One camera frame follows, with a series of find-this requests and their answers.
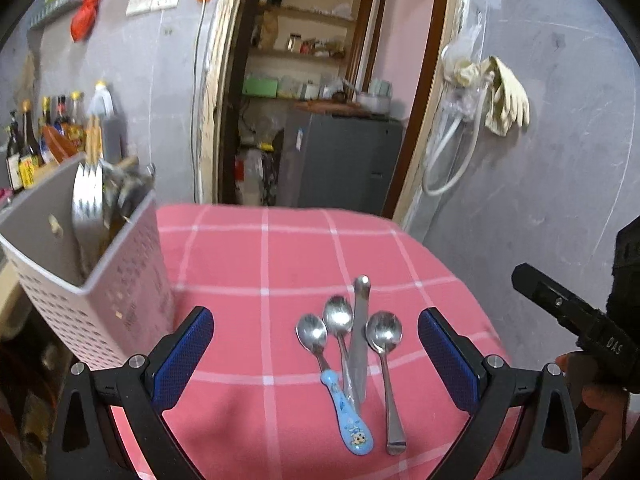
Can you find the white perforated utensil basket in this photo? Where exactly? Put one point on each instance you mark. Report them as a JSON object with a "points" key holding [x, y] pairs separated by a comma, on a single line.
{"points": [[125, 285]]}

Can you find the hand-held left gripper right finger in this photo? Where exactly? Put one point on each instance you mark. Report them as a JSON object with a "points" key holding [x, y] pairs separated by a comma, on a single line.
{"points": [[447, 360]]}

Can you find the wooden shelf unit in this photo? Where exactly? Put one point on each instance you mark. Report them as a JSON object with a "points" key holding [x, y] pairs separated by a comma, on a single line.
{"points": [[320, 15]]}

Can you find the red plastic bag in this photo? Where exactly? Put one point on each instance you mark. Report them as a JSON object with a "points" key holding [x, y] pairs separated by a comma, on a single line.
{"points": [[86, 15]]}

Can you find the beige kitchen counter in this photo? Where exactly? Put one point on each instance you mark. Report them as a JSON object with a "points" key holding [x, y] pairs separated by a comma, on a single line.
{"points": [[10, 305]]}

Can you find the small metal spoon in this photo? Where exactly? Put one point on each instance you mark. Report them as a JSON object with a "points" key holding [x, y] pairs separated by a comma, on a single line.
{"points": [[339, 314]]}

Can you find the white rice cooker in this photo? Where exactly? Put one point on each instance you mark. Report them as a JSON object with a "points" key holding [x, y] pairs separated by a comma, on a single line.
{"points": [[374, 102]]}

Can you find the yellow-cap sauce bottle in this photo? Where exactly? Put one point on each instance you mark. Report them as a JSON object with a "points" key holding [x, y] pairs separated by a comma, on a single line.
{"points": [[76, 120]]}

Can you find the person's right hand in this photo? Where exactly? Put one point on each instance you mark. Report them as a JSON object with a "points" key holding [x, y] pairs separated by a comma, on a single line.
{"points": [[600, 425]]}

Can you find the metal peeler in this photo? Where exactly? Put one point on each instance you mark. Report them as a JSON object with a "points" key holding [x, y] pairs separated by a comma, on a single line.
{"points": [[127, 187]]}

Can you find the wooden door frame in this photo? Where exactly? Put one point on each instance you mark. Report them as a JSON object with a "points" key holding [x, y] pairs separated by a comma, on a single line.
{"points": [[220, 85]]}

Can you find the grey wall shelf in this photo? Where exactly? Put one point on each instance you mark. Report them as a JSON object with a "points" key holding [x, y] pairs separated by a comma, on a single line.
{"points": [[55, 10]]}

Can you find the clear hanging plastic bag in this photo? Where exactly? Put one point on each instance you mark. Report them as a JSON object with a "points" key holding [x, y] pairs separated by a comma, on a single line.
{"points": [[462, 67]]}

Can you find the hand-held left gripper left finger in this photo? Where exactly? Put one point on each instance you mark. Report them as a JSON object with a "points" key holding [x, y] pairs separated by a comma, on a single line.
{"points": [[180, 360]]}

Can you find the orange seasoning packet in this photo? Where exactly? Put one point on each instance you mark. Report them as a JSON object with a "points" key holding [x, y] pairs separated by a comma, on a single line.
{"points": [[60, 142]]}

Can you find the metal table knife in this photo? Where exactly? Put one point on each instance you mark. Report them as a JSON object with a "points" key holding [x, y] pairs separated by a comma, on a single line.
{"points": [[361, 310]]}

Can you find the white wall switch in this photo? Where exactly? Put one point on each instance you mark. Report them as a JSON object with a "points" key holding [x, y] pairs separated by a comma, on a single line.
{"points": [[140, 2]]}

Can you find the wooden cutting board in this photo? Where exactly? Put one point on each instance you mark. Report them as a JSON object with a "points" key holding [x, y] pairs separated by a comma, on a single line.
{"points": [[330, 106]]}

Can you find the pink checked tablecloth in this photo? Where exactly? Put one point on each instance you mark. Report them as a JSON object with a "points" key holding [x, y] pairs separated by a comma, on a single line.
{"points": [[280, 250]]}

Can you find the yellow-label sauce bottle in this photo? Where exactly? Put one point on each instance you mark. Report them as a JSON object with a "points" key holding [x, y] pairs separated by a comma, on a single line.
{"points": [[29, 155]]}

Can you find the dark round sauce bottle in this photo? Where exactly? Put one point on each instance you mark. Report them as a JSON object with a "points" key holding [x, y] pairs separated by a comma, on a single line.
{"points": [[14, 165]]}

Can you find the red-cap sauce bottle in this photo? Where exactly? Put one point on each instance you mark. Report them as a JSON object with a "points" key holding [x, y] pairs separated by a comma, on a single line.
{"points": [[60, 110]]}

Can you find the white floor bag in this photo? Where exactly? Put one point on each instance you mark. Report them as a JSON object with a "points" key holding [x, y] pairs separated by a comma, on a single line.
{"points": [[252, 175]]}

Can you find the yellow rubber gloves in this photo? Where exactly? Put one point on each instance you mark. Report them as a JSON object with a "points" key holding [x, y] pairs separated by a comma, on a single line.
{"points": [[507, 100]]}

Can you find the glass jar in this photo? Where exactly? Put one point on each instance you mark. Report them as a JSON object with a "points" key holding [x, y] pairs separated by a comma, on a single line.
{"points": [[294, 43]]}

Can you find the grey refrigerator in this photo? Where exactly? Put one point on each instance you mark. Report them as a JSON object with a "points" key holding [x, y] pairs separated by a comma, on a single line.
{"points": [[345, 165]]}

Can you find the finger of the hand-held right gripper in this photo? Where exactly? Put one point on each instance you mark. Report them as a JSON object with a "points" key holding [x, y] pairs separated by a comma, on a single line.
{"points": [[555, 300]]}

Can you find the green box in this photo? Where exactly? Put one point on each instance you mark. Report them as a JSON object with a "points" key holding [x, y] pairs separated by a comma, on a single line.
{"points": [[260, 87]]}

